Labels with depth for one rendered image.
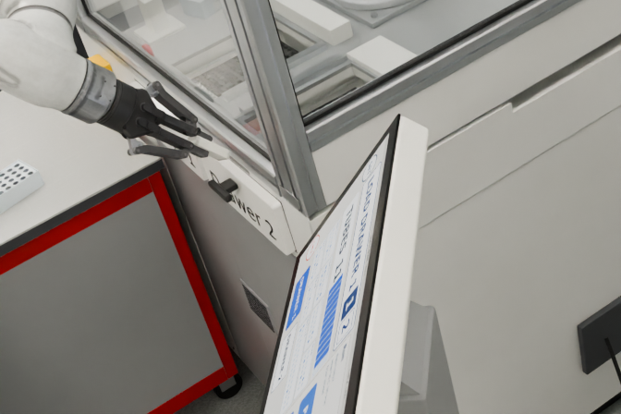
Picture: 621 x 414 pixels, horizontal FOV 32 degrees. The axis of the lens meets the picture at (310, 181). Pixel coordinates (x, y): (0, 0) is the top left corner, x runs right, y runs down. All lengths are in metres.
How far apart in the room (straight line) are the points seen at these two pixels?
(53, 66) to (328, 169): 0.45
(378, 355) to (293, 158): 0.59
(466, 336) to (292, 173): 0.59
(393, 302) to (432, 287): 0.79
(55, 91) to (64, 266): 0.79
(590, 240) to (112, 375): 1.12
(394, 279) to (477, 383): 1.00
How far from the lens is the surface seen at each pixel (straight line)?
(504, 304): 2.14
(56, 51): 1.66
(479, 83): 1.84
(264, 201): 1.83
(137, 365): 2.61
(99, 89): 1.68
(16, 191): 2.38
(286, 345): 1.45
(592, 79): 2.03
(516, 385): 2.29
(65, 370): 2.53
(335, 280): 1.36
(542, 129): 1.99
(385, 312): 1.18
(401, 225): 1.29
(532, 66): 1.91
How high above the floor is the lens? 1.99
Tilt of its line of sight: 35 degrees down
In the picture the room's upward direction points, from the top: 16 degrees counter-clockwise
